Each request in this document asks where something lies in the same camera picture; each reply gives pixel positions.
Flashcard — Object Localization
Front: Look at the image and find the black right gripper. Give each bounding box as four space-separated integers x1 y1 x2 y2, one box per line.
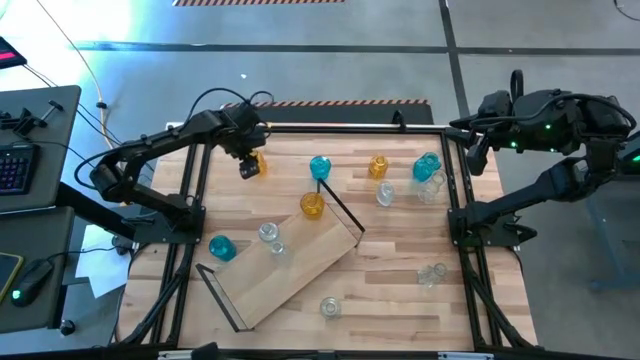
449 89 516 176

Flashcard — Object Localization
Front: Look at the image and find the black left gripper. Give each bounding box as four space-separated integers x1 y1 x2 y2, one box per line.
224 102 270 180

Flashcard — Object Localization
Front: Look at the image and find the amber ribbed glass vase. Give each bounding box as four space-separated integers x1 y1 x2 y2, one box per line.
252 149 269 177
368 154 390 181

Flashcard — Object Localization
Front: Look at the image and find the wide teal faceted glass vase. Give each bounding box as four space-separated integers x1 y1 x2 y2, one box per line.
412 151 443 183

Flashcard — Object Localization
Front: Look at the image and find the clear smooth glass carafe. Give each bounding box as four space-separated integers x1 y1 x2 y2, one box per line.
417 169 449 204

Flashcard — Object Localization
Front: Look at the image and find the amber diamond-pattern glass jar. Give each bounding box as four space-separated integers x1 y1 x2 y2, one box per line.
299 192 326 220

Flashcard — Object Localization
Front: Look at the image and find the tall clear ribbed glass vase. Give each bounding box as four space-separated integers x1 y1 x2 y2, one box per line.
257 221 280 244

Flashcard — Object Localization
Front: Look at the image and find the teal lattice-pattern glass vase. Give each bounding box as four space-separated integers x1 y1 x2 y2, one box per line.
208 235 238 263

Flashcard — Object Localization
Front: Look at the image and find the clear conical glass bottle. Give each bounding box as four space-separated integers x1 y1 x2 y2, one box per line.
269 240 294 261

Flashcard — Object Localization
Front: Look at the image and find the large clear fluted glass jar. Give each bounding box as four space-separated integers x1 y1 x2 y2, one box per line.
318 295 343 320

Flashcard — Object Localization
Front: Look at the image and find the black hazard-striped floor mat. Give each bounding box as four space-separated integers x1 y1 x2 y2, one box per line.
218 98 435 126

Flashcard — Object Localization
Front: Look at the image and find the small clear ribbed glass vase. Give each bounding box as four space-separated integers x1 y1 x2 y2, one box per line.
375 180 396 208

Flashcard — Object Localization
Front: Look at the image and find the clear faceted glass vase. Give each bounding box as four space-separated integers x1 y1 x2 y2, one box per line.
417 262 449 289

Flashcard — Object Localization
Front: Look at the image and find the black metal stand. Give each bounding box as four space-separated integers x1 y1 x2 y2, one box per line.
587 128 640 294

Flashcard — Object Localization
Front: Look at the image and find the grey desk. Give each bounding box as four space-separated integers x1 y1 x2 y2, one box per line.
0 84 83 215

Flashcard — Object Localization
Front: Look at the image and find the white paper sheet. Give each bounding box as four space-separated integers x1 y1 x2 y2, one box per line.
74 224 132 300

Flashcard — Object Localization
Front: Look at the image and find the black keyboard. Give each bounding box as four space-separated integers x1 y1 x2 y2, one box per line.
0 143 42 197

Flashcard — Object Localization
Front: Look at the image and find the dark grey side table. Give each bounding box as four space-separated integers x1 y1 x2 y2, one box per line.
0 205 76 332

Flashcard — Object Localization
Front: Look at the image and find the black tablet device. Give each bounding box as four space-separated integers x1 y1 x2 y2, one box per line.
0 36 29 71

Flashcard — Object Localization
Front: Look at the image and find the black computer mouse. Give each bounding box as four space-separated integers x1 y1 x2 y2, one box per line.
10 258 55 308

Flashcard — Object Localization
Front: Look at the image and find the phone with yellow case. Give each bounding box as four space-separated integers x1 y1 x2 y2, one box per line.
0 251 25 304

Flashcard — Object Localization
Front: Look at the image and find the black aluminium table frame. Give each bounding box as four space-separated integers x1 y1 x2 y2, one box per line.
113 122 539 354

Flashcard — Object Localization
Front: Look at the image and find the yellow cable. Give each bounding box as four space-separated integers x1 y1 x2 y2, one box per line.
34 0 135 204

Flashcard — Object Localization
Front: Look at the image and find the wooden tray with black handles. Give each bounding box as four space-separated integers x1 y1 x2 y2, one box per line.
194 178 366 334

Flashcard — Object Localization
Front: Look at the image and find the black desk clamp mount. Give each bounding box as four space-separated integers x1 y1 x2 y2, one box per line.
0 99 65 136

